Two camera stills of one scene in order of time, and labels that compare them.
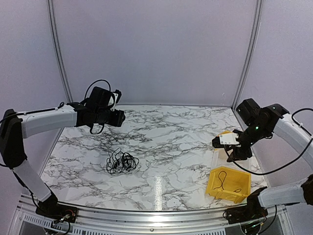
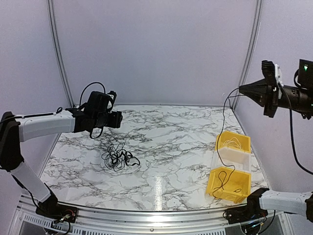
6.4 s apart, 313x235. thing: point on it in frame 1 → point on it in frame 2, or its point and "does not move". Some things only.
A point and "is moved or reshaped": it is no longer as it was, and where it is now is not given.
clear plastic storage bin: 219,159 does not move
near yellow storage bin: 227,184 does not move
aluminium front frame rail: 92,222 does not move
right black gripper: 238,154 → 270,99
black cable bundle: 119,161 is moved or reshaped
